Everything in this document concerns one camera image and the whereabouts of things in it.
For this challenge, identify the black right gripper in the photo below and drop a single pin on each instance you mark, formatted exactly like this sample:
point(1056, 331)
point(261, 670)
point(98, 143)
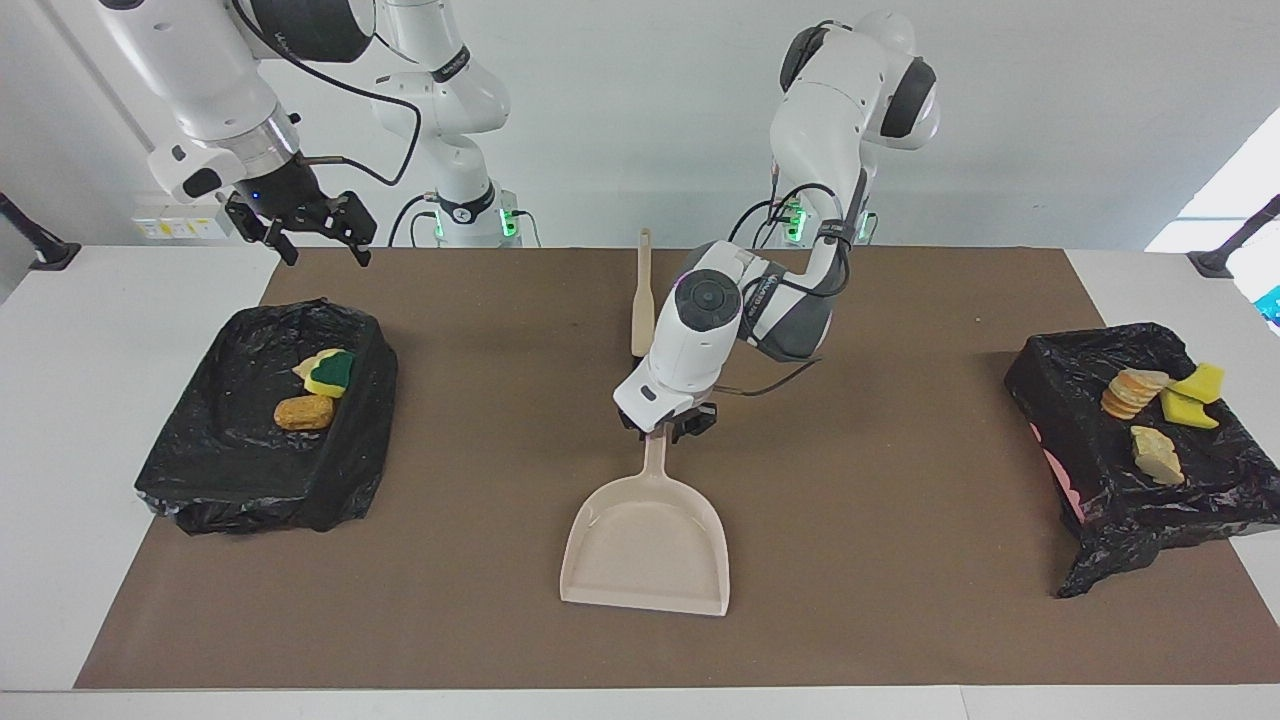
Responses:
point(280, 195)

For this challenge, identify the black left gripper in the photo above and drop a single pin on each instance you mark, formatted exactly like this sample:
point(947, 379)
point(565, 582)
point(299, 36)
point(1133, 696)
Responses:
point(690, 418)

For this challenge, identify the beige plastic dustpan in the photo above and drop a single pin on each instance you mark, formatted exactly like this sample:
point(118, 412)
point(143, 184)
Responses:
point(645, 550)

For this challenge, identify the beige hand brush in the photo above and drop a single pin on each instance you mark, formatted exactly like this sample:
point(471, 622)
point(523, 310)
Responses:
point(642, 295)

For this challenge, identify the notched yellow green sponge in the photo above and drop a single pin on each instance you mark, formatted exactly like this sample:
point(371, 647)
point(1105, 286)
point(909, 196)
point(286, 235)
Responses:
point(332, 372)

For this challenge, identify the brown bread bun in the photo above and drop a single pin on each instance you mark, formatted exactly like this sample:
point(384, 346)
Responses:
point(303, 412)

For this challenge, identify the pale torn croissant piece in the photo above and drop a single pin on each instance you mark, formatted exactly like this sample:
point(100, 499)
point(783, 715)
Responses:
point(1157, 455)

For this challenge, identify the yellow sponge wedge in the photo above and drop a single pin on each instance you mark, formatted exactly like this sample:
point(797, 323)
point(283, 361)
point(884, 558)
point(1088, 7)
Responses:
point(1188, 410)

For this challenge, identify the yellow green sponge piece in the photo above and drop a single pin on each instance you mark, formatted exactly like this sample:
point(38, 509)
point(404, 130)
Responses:
point(1200, 382)

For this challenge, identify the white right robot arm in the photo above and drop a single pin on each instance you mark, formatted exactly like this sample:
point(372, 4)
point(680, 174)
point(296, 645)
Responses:
point(200, 90)

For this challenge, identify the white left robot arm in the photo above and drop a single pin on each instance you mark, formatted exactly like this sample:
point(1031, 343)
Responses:
point(830, 130)

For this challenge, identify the black bag lined bin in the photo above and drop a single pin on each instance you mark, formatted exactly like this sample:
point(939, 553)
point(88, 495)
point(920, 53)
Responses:
point(230, 450)

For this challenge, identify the pink bin with black bag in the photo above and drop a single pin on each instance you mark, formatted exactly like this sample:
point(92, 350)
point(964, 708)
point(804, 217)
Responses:
point(1110, 490)

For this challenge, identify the brown table mat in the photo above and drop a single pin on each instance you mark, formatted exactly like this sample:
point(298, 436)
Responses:
point(900, 620)

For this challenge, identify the blue object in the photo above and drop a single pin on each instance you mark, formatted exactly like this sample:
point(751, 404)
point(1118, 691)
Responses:
point(1273, 300)

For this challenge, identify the white wall socket box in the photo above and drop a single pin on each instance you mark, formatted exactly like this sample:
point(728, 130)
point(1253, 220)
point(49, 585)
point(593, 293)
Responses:
point(175, 225)

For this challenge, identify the black camera stand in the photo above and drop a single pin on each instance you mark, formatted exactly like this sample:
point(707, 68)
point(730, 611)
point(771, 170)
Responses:
point(45, 250)
point(1215, 262)

